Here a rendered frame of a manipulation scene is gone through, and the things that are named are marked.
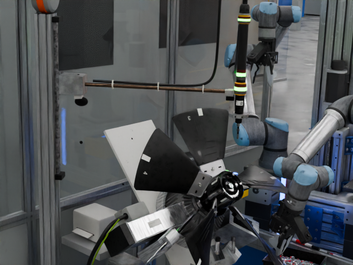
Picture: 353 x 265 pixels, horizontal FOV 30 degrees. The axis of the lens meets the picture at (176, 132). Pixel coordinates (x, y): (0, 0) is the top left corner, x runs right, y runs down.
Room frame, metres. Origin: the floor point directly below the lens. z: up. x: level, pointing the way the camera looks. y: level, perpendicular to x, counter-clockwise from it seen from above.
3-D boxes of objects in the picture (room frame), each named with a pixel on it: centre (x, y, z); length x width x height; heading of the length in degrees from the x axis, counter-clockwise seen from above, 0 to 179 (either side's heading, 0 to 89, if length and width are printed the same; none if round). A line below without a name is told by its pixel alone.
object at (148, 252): (2.14, 0.05, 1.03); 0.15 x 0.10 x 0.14; 49
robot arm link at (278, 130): (3.10, -0.48, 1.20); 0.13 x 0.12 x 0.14; 101
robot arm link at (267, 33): (2.92, -0.38, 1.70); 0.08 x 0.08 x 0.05
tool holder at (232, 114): (2.35, -0.22, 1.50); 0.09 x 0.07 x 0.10; 84
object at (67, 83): (2.42, 0.40, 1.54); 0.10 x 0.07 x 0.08; 84
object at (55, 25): (2.42, 0.45, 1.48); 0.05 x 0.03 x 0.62; 174
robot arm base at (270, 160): (3.10, -0.48, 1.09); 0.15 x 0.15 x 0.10
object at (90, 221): (2.59, 0.34, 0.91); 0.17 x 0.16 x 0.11; 49
